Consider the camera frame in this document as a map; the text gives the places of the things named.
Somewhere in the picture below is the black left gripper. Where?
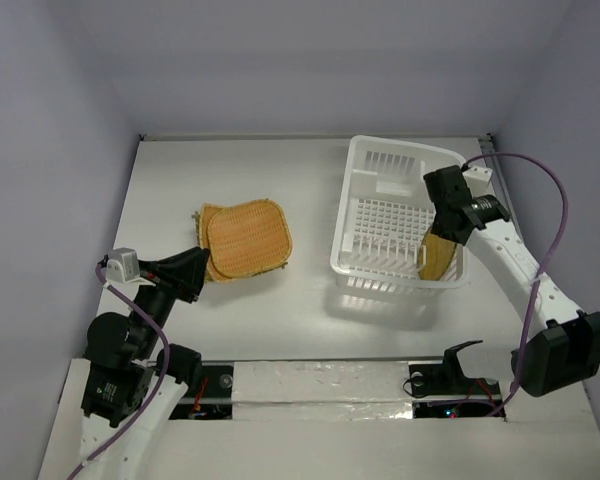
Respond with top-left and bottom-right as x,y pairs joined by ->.
133,243 -> 211,355

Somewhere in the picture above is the white foam front panel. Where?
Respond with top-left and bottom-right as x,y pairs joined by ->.
37,354 -> 600,480

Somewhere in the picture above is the white plastic dish rack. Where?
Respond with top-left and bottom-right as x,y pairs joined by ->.
330,135 -> 468,296

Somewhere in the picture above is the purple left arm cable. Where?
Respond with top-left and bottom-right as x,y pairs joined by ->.
62,264 -> 174,480

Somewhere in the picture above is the rounded woven bamboo tray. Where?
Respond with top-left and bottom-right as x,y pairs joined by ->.
198,202 -> 281,285

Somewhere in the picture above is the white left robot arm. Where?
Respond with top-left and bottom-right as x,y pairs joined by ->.
69,246 -> 210,479

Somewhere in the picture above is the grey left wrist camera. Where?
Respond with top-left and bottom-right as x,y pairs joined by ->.
104,248 -> 141,284

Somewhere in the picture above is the rounded square woven basket plate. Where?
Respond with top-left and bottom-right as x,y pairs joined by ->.
205,198 -> 294,279

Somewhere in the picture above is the square woven bamboo tray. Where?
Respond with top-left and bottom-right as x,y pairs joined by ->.
190,212 -> 290,284

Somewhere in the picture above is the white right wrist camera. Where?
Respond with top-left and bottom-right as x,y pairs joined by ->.
462,165 -> 494,197

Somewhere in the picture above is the aluminium side rail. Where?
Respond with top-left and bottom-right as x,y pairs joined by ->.
478,133 -> 561,354

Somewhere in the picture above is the round woven bamboo plate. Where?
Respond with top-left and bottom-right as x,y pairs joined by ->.
417,227 -> 457,281

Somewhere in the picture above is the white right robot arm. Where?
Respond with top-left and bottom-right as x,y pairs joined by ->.
172,156 -> 600,396

